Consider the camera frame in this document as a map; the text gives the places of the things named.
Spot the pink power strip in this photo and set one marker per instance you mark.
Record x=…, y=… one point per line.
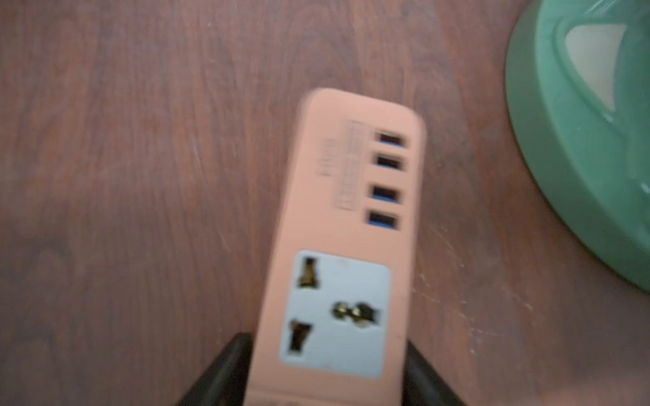
x=334, y=321

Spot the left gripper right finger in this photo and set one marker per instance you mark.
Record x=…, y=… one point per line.
x=422, y=385

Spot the green desk fan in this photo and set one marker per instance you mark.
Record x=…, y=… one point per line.
x=577, y=90

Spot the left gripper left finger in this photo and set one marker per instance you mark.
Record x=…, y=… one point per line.
x=224, y=380

